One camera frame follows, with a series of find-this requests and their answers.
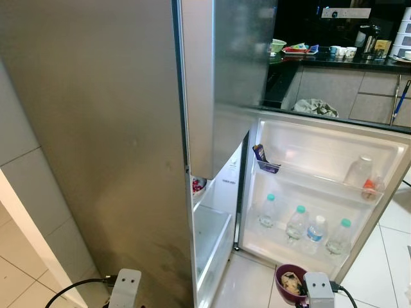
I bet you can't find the green bowl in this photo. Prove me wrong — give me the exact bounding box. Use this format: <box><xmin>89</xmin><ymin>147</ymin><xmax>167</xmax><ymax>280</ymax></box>
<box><xmin>270</xmin><ymin>38</ymin><xmax>288</xmax><ymax>56</ymax></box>

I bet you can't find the clear plastic jar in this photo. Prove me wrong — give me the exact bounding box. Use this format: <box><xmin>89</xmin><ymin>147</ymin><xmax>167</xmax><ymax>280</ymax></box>
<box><xmin>344</xmin><ymin>156</ymin><xmax>374</xmax><ymax>190</ymax></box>

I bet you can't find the fridge door with shelves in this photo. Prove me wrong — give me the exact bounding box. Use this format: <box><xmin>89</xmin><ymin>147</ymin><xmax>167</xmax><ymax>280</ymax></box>
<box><xmin>234</xmin><ymin>108</ymin><xmax>411</xmax><ymax>284</ymax></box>

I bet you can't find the small orange capped bottle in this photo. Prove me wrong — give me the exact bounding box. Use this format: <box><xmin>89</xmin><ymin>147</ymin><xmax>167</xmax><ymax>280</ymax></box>
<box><xmin>361</xmin><ymin>178</ymin><xmax>385</xmax><ymax>201</ymax></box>

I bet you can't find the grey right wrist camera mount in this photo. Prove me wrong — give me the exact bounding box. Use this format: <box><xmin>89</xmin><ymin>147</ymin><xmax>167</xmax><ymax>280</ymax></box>
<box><xmin>303</xmin><ymin>272</ymin><xmax>335</xmax><ymax>308</ymax></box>

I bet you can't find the white stacked drawer unit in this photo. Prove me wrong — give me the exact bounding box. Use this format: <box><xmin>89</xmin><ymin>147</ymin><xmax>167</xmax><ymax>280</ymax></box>
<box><xmin>392</xmin><ymin>6</ymin><xmax>411</xmax><ymax>58</ymax></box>

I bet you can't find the blue handled tool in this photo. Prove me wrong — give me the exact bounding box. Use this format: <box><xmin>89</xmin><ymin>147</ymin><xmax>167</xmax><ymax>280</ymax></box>
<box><xmin>390</xmin><ymin>80</ymin><xmax>411</xmax><ymax>126</ymax></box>

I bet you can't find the purple bowl with handle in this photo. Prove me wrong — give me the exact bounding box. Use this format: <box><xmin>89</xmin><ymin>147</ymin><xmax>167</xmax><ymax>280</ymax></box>
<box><xmin>275</xmin><ymin>264</ymin><xmax>309</xmax><ymax>305</ymax></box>

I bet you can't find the grey cabinet black countertop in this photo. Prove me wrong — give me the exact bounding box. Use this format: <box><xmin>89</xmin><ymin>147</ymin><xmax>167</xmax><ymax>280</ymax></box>
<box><xmin>262</xmin><ymin>50</ymin><xmax>411</xmax><ymax>129</ymax></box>

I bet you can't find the blue label water bottle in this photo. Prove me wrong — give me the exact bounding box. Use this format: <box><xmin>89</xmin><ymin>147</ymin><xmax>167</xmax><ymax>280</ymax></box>
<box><xmin>305</xmin><ymin>215</ymin><xmax>329</xmax><ymax>251</ymax></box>

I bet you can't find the stainless steel fridge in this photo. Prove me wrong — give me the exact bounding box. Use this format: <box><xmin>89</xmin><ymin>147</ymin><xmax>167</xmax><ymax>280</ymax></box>
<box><xmin>0</xmin><ymin>0</ymin><xmax>254</xmax><ymax>308</ymax></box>

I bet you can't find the black steel kettle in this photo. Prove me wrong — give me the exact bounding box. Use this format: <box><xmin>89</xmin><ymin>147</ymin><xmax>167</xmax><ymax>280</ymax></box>
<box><xmin>356</xmin><ymin>24</ymin><xmax>381</xmax><ymax>60</ymax></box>

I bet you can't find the steel bowl of red fruit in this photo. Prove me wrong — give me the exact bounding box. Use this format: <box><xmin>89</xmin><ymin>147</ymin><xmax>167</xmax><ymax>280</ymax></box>
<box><xmin>191</xmin><ymin>178</ymin><xmax>207</xmax><ymax>197</ymax></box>

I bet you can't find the teal capped water bottle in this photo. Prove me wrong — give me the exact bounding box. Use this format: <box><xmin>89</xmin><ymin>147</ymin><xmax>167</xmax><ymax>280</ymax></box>
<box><xmin>259</xmin><ymin>194</ymin><xmax>279</xmax><ymax>229</ymax></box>
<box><xmin>286</xmin><ymin>205</ymin><xmax>310</xmax><ymax>243</ymax></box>
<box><xmin>326</xmin><ymin>218</ymin><xmax>353</xmax><ymax>255</ymax></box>

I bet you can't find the clear crisper drawer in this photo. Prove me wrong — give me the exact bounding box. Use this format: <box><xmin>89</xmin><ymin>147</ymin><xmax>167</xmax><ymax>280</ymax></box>
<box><xmin>193</xmin><ymin>204</ymin><xmax>234</xmax><ymax>293</ymax></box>

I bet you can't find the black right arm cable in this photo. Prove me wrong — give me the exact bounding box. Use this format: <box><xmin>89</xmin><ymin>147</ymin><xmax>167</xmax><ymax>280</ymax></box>
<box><xmin>331</xmin><ymin>282</ymin><xmax>359</xmax><ymax>308</ymax></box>

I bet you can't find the white wall socket strip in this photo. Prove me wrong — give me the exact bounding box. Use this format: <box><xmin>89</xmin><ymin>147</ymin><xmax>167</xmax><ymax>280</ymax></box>
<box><xmin>321</xmin><ymin>8</ymin><xmax>372</xmax><ymax>19</ymax></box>

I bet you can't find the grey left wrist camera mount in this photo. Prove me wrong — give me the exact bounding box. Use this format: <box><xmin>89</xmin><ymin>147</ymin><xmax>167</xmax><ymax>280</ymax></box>
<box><xmin>108</xmin><ymin>269</ymin><xmax>142</xmax><ymax>308</ymax></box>

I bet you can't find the red tray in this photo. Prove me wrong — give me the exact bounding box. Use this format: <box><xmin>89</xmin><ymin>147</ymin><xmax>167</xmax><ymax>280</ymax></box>
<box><xmin>283</xmin><ymin>42</ymin><xmax>320</xmax><ymax>56</ymax></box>

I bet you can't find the yellow box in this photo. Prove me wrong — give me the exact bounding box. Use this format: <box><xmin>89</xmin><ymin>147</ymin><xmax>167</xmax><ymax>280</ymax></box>
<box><xmin>374</xmin><ymin>40</ymin><xmax>393</xmax><ymax>60</ymax></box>

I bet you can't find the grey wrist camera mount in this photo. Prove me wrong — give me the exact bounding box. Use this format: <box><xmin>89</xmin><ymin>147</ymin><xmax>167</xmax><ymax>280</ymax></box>
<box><xmin>303</xmin><ymin>272</ymin><xmax>335</xmax><ymax>308</ymax></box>
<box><xmin>108</xmin><ymin>269</ymin><xmax>142</xmax><ymax>308</ymax></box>

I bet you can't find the grey crumpled cloth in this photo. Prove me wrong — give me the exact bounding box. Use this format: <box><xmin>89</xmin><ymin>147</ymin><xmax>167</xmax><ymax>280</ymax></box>
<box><xmin>294</xmin><ymin>98</ymin><xmax>340</xmax><ymax>119</ymax></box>

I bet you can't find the purple chocolate packet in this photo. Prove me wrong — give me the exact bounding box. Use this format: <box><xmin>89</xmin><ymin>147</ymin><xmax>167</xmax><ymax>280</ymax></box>
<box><xmin>252</xmin><ymin>144</ymin><xmax>282</xmax><ymax>175</ymax></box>

